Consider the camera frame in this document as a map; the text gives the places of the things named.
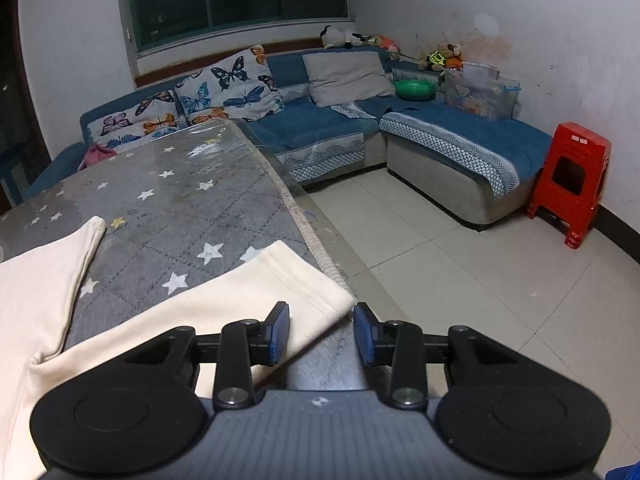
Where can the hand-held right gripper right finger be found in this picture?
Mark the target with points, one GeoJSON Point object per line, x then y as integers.
{"type": "Point", "coordinates": [364, 332]}

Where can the clear plastic storage box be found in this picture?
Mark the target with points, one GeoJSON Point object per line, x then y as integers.
{"type": "Point", "coordinates": [477, 91]}

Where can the cream pants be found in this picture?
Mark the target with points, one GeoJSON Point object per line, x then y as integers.
{"type": "Point", "coordinates": [165, 320]}

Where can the grey pillow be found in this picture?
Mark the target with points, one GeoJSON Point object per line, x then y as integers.
{"type": "Point", "coordinates": [347, 77]}

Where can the brown plush bear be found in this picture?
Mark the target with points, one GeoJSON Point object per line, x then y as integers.
{"type": "Point", "coordinates": [442, 57]}

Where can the green plastic basin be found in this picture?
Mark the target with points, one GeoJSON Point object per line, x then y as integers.
{"type": "Point", "coordinates": [414, 89]}

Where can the grey star quilted table cover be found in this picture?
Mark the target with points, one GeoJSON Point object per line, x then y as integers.
{"type": "Point", "coordinates": [170, 195]}

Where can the window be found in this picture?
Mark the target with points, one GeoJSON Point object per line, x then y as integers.
{"type": "Point", "coordinates": [235, 0]}

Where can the red plastic stool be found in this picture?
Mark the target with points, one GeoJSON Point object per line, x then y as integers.
{"type": "Point", "coordinates": [570, 182]}

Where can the black and white plush toy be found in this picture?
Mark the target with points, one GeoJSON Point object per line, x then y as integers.
{"type": "Point", "coordinates": [340, 36]}

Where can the butterfly print cushion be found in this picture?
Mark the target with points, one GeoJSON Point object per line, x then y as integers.
{"type": "Point", "coordinates": [135, 122]}
{"type": "Point", "coordinates": [232, 87]}

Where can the orange plush toy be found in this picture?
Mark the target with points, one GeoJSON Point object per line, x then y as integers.
{"type": "Point", "coordinates": [387, 44]}

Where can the blue corner sofa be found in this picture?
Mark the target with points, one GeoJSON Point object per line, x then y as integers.
{"type": "Point", "coordinates": [350, 125]}

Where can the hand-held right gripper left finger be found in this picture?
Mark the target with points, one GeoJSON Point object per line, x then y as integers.
{"type": "Point", "coordinates": [280, 332]}

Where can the pink cloth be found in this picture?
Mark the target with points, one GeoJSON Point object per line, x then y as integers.
{"type": "Point", "coordinates": [97, 156]}

